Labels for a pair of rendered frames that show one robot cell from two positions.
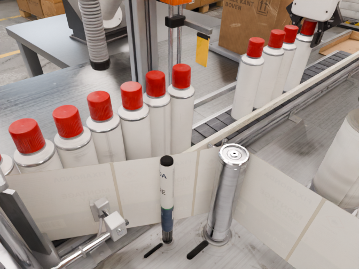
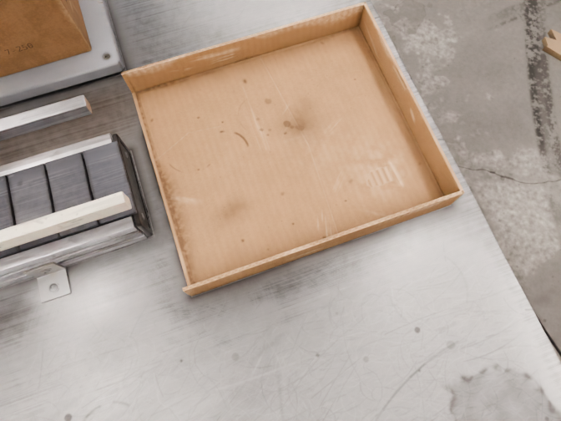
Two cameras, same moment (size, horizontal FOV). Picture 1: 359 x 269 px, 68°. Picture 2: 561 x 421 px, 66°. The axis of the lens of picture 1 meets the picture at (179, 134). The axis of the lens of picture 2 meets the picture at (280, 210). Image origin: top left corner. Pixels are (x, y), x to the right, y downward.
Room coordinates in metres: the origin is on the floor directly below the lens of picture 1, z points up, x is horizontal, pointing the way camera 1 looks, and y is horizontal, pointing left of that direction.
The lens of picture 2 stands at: (0.92, -0.87, 1.28)
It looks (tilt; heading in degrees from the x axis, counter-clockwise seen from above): 72 degrees down; 21
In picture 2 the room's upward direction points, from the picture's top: 1 degrees clockwise
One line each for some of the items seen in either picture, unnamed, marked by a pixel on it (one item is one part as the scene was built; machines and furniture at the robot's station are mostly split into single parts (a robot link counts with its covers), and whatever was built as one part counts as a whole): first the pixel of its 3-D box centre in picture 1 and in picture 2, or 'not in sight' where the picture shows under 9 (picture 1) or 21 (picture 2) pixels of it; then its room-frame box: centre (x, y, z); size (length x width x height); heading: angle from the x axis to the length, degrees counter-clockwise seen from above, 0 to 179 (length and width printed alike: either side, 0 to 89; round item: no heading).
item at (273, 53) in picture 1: (267, 72); not in sight; (0.62, -0.22, 0.98); 0.05 x 0.05 x 0.20
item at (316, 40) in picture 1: (322, 35); not in sight; (0.69, -0.36, 1.06); 0.03 x 0.03 x 0.07; 41
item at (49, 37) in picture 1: (134, 32); not in sight; (1.37, 0.24, 0.81); 0.90 x 0.90 x 0.04; 49
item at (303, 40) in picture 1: (298, 57); not in sight; (0.72, -0.33, 0.98); 0.05 x 0.05 x 0.20
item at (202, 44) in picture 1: (202, 49); not in sight; (0.48, -0.04, 1.09); 0.03 x 0.01 x 0.06; 41
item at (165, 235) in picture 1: (166, 205); not in sight; (0.22, 0.01, 0.97); 0.02 x 0.02 x 0.19
